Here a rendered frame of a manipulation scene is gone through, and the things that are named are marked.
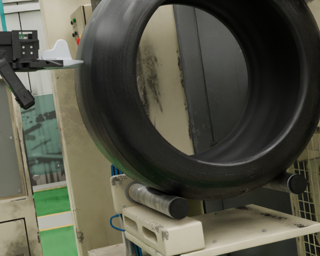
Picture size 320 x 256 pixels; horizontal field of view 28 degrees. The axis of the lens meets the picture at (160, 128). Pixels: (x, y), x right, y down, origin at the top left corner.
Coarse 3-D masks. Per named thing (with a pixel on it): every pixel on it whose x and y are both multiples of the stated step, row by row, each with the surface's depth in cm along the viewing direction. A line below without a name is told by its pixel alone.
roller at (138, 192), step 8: (136, 184) 162; (136, 192) 157; (144, 192) 151; (152, 192) 146; (160, 192) 143; (136, 200) 158; (144, 200) 149; (152, 200) 143; (160, 200) 138; (168, 200) 134; (176, 200) 132; (184, 200) 132; (152, 208) 146; (160, 208) 138; (168, 208) 132; (176, 208) 132; (184, 208) 132; (176, 216) 132; (184, 216) 132
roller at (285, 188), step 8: (280, 176) 144; (288, 176) 141; (296, 176) 140; (272, 184) 147; (280, 184) 143; (288, 184) 140; (296, 184) 140; (304, 184) 140; (288, 192) 142; (296, 192) 140
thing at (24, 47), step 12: (0, 36) 130; (12, 36) 129; (24, 36) 134; (36, 36) 131; (0, 48) 131; (12, 48) 130; (24, 48) 131; (36, 48) 132; (12, 60) 131; (24, 60) 130
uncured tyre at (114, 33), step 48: (144, 0) 129; (192, 0) 160; (240, 0) 162; (288, 0) 139; (96, 48) 130; (288, 48) 159; (96, 96) 130; (288, 96) 161; (96, 144) 148; (144, 144) 130; (240, 144) 164; (288, 144) 139; (192, 192) 135; (240, 192) 139
